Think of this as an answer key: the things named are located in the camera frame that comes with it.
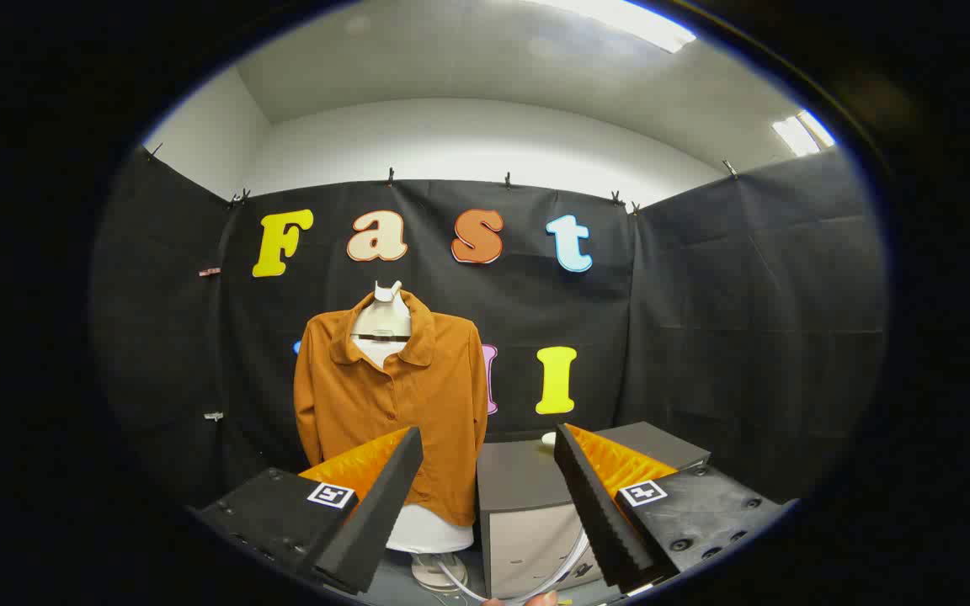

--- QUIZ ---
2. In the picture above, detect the long ceiling light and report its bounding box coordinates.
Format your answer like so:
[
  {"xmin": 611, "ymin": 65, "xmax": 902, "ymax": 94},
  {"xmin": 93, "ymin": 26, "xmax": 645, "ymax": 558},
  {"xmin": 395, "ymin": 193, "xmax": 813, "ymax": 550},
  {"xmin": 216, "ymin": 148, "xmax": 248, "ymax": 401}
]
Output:
[{"xmin": 536, "ymin": 0, "xmax": 697, "ymax": 54}]

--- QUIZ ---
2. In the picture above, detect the black backdrop cloth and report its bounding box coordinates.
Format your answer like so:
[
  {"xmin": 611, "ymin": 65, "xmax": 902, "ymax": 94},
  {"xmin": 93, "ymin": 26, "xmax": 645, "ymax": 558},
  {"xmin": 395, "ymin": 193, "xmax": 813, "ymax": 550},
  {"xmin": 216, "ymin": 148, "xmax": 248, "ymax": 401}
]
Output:
[{"xmin": 89, "ymin": 145, "xmax": 887, "ymax": 514}]

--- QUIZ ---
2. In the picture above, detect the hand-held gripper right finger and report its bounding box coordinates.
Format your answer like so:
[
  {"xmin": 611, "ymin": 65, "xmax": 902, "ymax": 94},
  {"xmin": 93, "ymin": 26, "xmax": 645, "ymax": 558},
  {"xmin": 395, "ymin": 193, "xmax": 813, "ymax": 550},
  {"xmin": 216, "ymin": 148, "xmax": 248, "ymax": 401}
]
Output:
[{"xmin": 554, "ymin": 423, "xmax": 797, "ymax": 594}]

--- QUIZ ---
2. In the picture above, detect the white mannequin torso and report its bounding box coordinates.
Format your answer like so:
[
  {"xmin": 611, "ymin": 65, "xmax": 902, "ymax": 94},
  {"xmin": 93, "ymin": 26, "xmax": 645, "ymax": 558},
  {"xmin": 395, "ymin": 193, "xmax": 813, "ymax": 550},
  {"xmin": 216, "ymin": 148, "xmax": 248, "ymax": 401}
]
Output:
[{"xmin": 350, "ymin": 280, "xmax": 476, "ymax": 554}]

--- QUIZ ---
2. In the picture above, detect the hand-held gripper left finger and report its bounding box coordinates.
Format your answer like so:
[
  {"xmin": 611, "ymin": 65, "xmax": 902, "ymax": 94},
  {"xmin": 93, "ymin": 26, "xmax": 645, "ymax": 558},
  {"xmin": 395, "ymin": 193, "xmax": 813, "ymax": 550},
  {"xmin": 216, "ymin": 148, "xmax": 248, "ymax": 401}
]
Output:
[{"xmin": 190, "ymin": 425, "xmax": 424, "ymax": 596}]

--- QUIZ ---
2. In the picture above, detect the small ceiling light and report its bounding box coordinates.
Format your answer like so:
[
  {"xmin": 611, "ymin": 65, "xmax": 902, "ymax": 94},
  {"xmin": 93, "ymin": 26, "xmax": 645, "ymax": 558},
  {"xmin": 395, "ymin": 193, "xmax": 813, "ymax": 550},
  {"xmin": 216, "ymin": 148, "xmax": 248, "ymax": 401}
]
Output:
[{"xmin": 771, "ymin": 109, "xmax": 837, "ymax": 158}]

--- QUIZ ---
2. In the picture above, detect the grey cabinet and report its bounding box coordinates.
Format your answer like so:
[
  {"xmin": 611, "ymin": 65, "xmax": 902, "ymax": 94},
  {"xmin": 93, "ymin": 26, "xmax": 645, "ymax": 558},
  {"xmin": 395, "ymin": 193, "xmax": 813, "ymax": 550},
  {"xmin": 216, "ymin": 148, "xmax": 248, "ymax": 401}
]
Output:
[{"xmin": 477, "ymin": 421, "xmax": 712, "ymax": 600}]

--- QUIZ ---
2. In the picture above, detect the orange button-up shirt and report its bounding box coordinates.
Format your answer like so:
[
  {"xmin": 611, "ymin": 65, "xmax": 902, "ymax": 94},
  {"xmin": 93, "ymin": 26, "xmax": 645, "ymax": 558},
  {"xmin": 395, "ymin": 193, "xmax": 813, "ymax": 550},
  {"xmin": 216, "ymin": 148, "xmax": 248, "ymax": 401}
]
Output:
[{"xmin": 293, "ymin": 290, "xmax": 488, "ymax": 527}]

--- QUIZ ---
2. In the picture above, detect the round mannequin stand base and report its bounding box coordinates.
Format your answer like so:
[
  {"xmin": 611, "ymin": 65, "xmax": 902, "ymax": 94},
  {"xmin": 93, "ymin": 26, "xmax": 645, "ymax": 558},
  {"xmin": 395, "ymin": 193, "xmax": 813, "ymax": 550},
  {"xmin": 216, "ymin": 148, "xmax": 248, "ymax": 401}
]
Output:
[{"xmin": 411, "ymin": 551, "xmax": 469, "ymax": 593}]

